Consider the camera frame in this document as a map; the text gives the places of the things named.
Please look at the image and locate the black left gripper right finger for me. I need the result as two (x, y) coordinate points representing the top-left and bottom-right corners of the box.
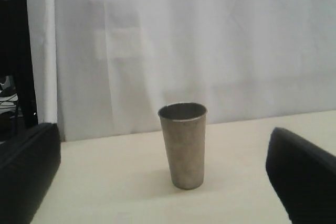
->
(266, 127), (335, 223)

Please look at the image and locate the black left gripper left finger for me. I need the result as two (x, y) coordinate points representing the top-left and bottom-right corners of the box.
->
(1, 123), (61, 223)

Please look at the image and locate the stainless steel tumbler cup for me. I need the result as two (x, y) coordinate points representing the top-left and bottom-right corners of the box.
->
(158, 102), (207, 190)

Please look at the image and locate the dark equipment behind curtain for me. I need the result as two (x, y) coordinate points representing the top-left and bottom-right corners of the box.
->
(1, 0), (38, 136)

